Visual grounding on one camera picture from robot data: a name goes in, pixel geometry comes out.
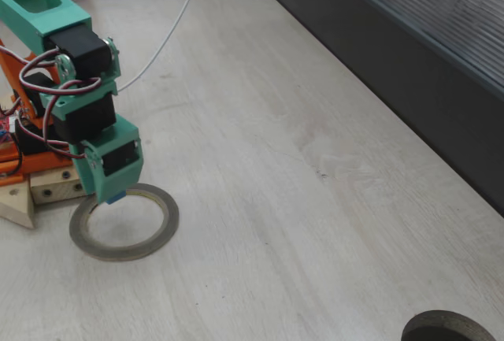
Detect rectangular wooden base block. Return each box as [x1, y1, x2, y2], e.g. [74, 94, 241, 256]
[29, 163, 87, 205]

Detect triangular wooden block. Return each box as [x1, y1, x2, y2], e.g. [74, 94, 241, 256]
[0, 182, 36, 230]

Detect dark frosted desk partition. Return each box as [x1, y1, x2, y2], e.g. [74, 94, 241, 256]
[238, 0, 504, 218]

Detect grey ring of tape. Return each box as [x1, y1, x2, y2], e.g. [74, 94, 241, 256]
[69, 182, 180, 262]

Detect white USB cable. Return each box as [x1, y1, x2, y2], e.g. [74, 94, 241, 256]
[116, 0, 208, 94]

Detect round cable hole grommet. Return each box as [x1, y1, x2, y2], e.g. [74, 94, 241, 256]
[400, 309, 498, 341]

